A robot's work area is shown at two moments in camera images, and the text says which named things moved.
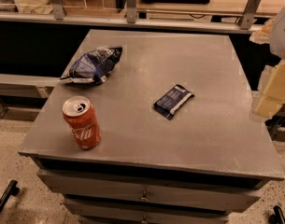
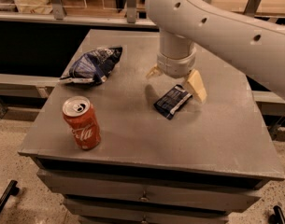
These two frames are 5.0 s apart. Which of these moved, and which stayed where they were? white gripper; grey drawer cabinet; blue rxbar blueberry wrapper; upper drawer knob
Moved: white gripper
Stayed: upper drawer knob; grey drawer cabinet; blue rxbar blueberry wrapper
